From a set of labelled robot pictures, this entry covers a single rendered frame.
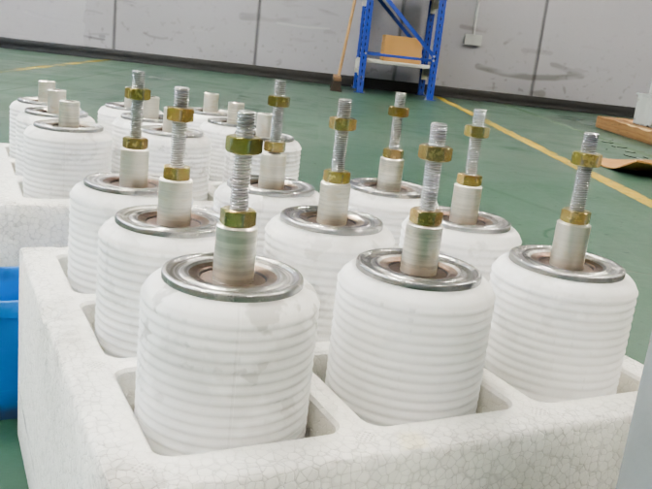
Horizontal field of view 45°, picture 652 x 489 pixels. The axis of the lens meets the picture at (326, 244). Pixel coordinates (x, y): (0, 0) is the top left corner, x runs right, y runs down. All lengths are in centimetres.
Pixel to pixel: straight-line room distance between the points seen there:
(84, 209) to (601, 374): 38
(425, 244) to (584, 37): 680
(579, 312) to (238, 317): 23
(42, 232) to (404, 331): 53
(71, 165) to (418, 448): 58
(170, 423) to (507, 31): 673
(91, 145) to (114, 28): 620
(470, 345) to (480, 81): 659
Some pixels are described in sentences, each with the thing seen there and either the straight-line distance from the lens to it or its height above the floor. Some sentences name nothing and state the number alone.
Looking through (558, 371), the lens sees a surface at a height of 19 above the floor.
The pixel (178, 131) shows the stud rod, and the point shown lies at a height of 31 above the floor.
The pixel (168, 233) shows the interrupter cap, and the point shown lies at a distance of 49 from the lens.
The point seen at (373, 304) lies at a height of 24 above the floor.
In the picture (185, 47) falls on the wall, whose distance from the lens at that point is 696.
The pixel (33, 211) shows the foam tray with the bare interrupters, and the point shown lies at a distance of 88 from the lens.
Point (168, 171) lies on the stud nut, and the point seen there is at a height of 29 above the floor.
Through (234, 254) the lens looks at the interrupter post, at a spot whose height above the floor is 27.
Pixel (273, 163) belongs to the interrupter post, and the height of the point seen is 27.
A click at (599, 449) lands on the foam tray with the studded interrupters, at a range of 52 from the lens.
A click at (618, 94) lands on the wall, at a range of 737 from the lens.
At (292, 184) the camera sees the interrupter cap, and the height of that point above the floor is 25.
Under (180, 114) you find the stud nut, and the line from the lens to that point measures 51.
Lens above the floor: 38
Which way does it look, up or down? 15 degrees down
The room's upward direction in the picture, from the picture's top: 6 degrees clockwise
